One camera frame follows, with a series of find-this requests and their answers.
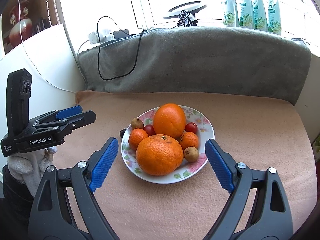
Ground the dark chestnut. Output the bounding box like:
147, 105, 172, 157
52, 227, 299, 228
119, 129, 126, 138

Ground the brown longan fruit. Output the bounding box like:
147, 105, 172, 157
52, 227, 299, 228
183, 146, 200, 163
131, 118, 144, 129

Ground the small tangerine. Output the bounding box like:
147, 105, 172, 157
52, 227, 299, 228
178, 132, 199, 150
129, 128, 148, 151

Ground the red cherry tomato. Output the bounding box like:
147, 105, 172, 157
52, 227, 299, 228
185, 122, 198, 134
143, 125, 156, 136

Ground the large mandarin orange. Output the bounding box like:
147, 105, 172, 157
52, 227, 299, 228
136, 134, 184, 176

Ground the white gloved left hand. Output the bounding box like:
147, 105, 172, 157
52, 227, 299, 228
7, 146, 57, 197

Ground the white power strip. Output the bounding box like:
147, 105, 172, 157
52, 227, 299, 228
88, 30, 114, 44

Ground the black power adapter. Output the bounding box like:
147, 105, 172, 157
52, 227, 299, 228
113, 29, 130, 40

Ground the red vase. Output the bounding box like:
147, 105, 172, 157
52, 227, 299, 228
9, 0, 33, 48

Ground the floral white plate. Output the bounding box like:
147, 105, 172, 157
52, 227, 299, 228
120, 106, 215, 184

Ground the grey cushion backrest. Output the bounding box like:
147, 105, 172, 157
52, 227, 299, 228
77, 27, 311, 103

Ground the teal refill pouch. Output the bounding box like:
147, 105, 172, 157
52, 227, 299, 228
267, 0, 282, 35
222, 0, 238, 27
252, 0, 267, 31
239, 0, 254, 29

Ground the black camera module left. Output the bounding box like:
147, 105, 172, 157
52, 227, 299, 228
6, 68, 32, 138

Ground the black cable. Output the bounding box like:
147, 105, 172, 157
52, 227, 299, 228
96, 16, 148, 81

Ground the white cable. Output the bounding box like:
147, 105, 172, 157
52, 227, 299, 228
17, 0, 77, 94

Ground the ring light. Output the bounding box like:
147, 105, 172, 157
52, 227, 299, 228
162, 1, 207, 28

